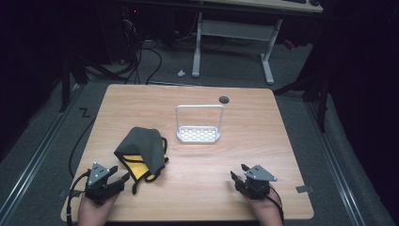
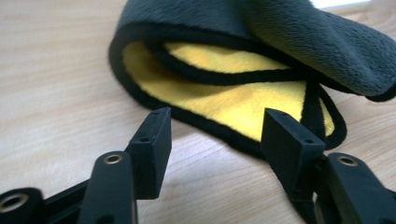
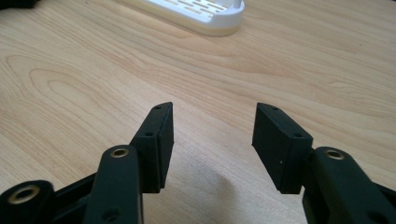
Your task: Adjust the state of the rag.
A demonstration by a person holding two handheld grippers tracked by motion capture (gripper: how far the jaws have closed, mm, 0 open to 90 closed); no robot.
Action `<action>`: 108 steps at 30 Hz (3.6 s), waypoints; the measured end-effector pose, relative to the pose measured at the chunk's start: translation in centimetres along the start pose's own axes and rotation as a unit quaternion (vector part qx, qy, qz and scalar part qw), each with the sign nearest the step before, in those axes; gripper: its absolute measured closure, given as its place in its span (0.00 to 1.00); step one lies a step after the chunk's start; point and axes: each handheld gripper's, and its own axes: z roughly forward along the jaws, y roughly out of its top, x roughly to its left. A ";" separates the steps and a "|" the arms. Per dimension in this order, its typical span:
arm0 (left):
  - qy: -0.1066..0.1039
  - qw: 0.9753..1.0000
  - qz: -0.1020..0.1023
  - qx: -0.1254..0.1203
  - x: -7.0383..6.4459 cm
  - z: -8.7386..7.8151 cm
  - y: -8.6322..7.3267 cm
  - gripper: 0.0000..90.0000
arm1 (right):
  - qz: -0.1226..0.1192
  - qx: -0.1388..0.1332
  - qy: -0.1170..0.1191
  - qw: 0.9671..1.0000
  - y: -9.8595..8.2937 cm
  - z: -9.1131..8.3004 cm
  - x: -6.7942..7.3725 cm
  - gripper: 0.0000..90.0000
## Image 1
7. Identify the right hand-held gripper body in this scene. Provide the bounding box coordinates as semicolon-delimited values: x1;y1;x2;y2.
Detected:
236;164;279;201

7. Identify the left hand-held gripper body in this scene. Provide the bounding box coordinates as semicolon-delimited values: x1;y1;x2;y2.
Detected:
84;162;126;206

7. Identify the grey and yellow cloth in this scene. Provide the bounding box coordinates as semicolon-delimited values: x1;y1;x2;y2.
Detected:
113;126;169;196

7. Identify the white metal rack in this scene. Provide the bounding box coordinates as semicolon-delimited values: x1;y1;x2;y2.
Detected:
175;104;226;144

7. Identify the person's right hand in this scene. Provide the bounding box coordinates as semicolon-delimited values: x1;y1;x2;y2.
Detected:
248;187;284;226

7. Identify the person's left hand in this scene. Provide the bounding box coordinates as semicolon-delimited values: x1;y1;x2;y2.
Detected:
77;192;120;226

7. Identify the black metal stand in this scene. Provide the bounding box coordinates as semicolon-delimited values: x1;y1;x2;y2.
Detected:
59;56;89;114
272;62;334;133

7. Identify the black computer tower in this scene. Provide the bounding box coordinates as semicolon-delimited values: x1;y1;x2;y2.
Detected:
120;4;144;64

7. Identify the right hand-held gripper cable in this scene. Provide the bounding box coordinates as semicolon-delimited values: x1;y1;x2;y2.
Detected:
266;185;285;226

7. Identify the hand-held gripper cable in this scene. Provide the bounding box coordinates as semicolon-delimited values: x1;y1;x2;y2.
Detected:
266;185;285;226
66;170;92;226

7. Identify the left hand-held gripper cable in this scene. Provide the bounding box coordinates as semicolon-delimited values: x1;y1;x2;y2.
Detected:
66;170;92;226

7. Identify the black floor cable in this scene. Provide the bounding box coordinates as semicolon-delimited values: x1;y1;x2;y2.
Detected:
69;117;97;179

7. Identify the metal floor rail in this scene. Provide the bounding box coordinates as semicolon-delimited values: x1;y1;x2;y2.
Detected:
0;84;83;218
305;100;368;226

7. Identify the bundle of black floor cables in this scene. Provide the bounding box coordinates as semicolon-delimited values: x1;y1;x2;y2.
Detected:
117;39;164;86

